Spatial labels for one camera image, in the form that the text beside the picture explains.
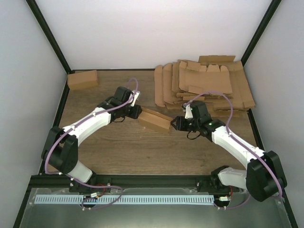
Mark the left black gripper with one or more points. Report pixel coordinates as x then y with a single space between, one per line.
135 114

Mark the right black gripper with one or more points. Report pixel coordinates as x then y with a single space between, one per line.
179 124

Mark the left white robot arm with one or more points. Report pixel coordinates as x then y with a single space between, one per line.
61 147

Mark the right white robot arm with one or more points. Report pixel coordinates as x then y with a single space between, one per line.
263 175

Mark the folded brown cardboard box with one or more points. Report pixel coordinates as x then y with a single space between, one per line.
82 80

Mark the stack of flat cardboard boxes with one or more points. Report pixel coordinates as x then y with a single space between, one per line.
219 81

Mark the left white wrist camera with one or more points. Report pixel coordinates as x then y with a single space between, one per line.
136 95

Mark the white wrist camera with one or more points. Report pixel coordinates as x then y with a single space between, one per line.
136 95
187 110

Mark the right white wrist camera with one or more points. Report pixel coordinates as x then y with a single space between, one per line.
187 110

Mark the black aluminium frame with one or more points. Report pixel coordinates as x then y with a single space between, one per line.
43 180

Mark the light blue slotted cable duct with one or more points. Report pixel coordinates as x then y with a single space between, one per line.
127 199

